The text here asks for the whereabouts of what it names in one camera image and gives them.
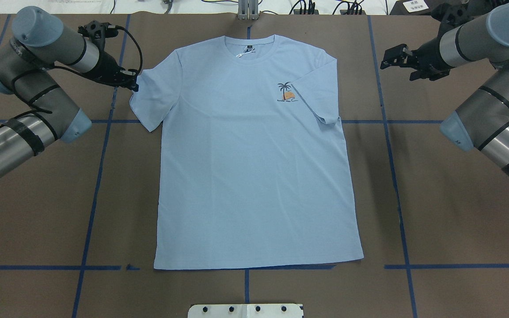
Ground black camera cable left arm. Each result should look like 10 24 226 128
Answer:
11 24 144 115

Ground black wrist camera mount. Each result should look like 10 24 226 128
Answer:
77 20 119 50
430 3 475 28

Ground blue tape grid lines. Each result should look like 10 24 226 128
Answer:
0 15 509 318

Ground light blue t-shirt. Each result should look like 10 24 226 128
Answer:
129 34 364 270

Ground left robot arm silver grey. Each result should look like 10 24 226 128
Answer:
0 6 143 178

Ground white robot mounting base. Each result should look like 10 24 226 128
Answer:
187 303 304 318

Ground aluminium frame post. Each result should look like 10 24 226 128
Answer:
237 0 260 20

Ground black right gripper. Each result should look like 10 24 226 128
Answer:
380 38 451 81

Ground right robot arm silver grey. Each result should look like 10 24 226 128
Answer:
380 0 509 177

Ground white shirt hang tag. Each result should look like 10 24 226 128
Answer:
236 49 256 58

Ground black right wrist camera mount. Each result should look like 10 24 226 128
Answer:
430 3 475 28

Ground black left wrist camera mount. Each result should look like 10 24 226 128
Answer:
77 20 119 50

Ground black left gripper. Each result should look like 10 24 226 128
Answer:
87 52 141 92

